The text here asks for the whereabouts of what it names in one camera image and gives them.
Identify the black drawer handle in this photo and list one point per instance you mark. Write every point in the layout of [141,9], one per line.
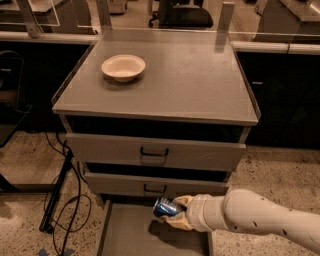
[143,152]
[153,188]

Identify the middle grey drawer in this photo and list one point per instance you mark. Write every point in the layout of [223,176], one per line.
[129,185]

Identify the black office chair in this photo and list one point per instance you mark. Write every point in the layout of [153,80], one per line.
[184,14]

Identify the black middle drawer handle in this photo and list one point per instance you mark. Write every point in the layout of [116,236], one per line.
[153,188]

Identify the grey drawer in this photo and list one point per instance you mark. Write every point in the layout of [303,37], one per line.
[129,185]
[129,228]
[183,154]

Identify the black top drawer handle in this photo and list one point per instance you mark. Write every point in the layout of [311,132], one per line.
[143,152]

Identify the blue pepsi can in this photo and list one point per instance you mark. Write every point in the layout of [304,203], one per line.
[166,207]

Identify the white paper bowl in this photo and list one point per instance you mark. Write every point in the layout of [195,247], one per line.
[123,68]

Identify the top grey drawer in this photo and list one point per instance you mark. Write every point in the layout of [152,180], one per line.
[183,154]

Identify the bottom grey drawer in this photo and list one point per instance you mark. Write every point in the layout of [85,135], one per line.
[129,228]

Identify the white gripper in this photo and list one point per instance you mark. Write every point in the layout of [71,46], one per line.
[197,211]

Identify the grey drawer cabinet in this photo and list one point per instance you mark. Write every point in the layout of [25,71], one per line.
[191,89]

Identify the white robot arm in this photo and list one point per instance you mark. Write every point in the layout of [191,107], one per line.
[240,211]

